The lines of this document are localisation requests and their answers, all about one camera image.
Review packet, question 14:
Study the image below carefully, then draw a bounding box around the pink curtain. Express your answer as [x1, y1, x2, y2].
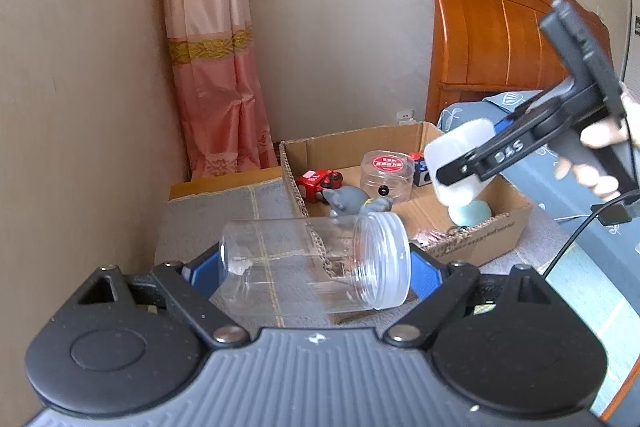
[159, 0, 281, 180]

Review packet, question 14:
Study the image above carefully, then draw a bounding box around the wooden headboard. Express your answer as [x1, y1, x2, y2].
[421, 0, 613, 125]

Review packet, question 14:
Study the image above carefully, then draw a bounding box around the black cable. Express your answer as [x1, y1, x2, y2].
[542, 189, 640, 280]

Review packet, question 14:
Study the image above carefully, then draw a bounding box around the white plastic container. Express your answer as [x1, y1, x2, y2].
[423, 118, 498, 208]

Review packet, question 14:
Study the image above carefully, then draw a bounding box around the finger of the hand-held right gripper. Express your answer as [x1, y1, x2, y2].
[435, 122, 556, 186]
[492, 94, 556, 138]

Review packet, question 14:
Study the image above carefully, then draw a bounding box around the blue pillow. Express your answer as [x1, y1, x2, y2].
[482, 89, 546, 112]

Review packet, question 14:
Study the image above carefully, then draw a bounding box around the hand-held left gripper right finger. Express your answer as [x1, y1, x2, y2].
[382, 242, 591, 350]

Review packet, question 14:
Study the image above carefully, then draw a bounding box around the grey and yellow toy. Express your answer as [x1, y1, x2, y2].
[360, 198, 396, 218]

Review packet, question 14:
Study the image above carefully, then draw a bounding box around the clear jar with red lid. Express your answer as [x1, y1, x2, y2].
[360, 149, 416, 202]

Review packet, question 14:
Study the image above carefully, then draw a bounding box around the person's right hand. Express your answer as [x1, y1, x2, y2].
[555, 79, 640, 202]

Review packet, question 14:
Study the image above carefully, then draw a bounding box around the red toy car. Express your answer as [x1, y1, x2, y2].
[295, 169, 346, 204]

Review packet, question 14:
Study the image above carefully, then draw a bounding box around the clear plastic jar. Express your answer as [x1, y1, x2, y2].
[219, 212, 412, 310]

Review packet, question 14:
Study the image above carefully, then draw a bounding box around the mint green case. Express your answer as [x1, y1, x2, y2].
[449, 199, 493, 228]

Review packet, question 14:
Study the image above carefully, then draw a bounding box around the grey shark toy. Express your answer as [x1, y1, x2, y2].
[320, 187, 371, 219]

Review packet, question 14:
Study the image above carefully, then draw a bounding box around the wooden bedside table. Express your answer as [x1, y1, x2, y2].
[167, 166, 283, 202]

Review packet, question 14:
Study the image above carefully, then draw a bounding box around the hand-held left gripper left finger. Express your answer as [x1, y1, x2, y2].
[52, 243, 251, 350]

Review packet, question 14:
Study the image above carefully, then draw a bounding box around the cardboard box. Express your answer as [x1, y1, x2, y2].
[279, 122, 535, 268]

